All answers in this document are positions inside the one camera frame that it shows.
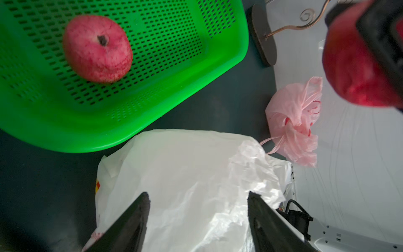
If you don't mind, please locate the white printed plastic bag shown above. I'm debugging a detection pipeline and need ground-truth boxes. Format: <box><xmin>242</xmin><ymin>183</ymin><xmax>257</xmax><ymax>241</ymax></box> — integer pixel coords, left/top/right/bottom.
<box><xmin>84</xmin><ymin>130</ymin><xmax>292</xmax><ymax>252</ymax></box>

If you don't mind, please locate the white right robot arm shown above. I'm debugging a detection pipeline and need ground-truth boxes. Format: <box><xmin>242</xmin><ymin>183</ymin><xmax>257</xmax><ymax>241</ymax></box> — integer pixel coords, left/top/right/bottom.
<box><xmin>267</xmin><ymin>1</ymin><xmax>403</xmax><ymax>252</ymax></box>

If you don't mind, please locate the green plastic basket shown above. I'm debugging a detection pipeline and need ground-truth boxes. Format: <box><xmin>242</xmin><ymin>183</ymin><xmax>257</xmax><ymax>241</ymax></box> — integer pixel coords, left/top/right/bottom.
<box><xmin>1</xmin><ymin>1</ymin><xmax>249</xmax><ymax>153</ymax></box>

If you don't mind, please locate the bronze curled hook stand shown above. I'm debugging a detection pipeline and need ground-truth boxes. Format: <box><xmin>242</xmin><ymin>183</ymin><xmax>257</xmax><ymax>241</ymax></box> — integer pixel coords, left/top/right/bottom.
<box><xmin>245</xmin><ymin>0</ymin><xmax>334</xmax><ymax>67</ymax></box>

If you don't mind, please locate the pink plastic bag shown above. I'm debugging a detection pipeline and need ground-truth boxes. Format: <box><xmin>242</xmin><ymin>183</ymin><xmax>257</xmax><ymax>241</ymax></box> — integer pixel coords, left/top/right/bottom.
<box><xmin>260</xmin><ymin>77</ymin><xmax>323</xmax><ymax>168</ymax></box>

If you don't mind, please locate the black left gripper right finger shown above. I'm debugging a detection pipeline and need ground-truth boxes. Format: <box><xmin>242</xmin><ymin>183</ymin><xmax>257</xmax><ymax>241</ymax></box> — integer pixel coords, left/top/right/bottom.
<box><xmin>247</xmin><ymin>191</ymin><xmax>315</xmax><ymax>252</ymax></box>

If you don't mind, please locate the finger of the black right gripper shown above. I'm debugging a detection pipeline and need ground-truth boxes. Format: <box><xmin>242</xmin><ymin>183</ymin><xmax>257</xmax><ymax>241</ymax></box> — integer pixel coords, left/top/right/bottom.
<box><xmin>335</xmin><ymin>1</ymin><xmax>403</xmax><ymax>98</ymax></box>

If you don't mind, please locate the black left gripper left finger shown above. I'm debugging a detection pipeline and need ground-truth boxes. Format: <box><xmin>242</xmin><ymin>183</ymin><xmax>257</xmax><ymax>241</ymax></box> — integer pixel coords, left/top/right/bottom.
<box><xmin>87</xmin><ymin>192</ymin><xmax>151</xmax><ymax>252</ymax></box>

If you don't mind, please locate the red apple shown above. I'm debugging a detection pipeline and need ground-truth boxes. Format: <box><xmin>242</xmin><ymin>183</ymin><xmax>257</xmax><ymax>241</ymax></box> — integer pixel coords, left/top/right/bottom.
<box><xmin>322</xmin><ymin>1</ymin><xmax>403</xmax><ymax>109</ymax></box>
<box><xmin>63</xmin><ymin>15</ymin><xmax>133</xmax><ymax>84</ymax></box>

